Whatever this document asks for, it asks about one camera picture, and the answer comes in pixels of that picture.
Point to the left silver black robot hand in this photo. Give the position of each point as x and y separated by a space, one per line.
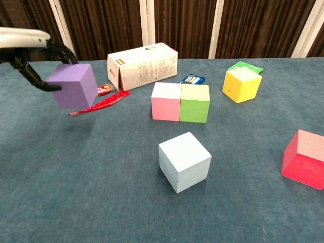
22 38

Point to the purple foam cube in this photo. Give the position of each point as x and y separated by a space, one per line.
76 86

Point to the green foam cube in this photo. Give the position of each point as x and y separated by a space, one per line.
195 108

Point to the yellow foam cube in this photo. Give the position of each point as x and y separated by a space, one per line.
240 88

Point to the dark brown curtain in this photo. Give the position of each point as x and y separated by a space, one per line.
106 25

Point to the small red candy packet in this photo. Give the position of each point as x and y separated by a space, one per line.
105 89

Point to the red feather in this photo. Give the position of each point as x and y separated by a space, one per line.
108 101

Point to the white cardboard carton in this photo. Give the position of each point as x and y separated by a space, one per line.
144 68

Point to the pink foam cube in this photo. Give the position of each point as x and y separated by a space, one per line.
165 108

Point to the blue cookie packet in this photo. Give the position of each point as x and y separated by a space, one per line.
193 79

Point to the teal table cloth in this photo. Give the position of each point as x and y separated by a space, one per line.
101 202

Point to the light blue foam cube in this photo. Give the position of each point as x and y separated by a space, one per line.
184 162

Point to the green sachet packet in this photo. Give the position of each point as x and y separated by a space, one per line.
256 68

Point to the red foam cube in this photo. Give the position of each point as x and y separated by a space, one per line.
301 169

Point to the white frame pole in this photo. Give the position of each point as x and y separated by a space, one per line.
215 30
146 22
63 30
307 30

